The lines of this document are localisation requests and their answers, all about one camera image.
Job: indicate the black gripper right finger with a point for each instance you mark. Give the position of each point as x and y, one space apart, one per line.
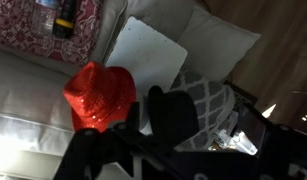
286 150

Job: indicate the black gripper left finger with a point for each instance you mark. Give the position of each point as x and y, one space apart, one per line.
89 146

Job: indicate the red sequin fedora hat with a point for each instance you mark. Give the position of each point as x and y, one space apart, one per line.
99 96

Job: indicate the black fedora hat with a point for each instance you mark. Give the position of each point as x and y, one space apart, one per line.
174 116

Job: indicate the white plastic packaging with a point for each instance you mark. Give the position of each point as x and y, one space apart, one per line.
236 140

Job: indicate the black woven basket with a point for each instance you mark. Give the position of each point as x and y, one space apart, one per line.
243 95

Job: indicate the beige fabric sofa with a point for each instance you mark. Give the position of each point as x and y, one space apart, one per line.
26 96

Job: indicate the grey white patterned pillow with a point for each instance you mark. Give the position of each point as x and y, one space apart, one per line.
209 96

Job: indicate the plain beige throw pillow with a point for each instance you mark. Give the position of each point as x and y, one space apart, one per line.
216 43

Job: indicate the black and yellow flashlight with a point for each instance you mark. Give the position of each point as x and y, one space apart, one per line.
64 20

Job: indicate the pink patterned folded cloth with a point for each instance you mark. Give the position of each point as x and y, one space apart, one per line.
19 33

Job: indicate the clear plastic water bottle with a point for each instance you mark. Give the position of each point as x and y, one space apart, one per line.
44 16

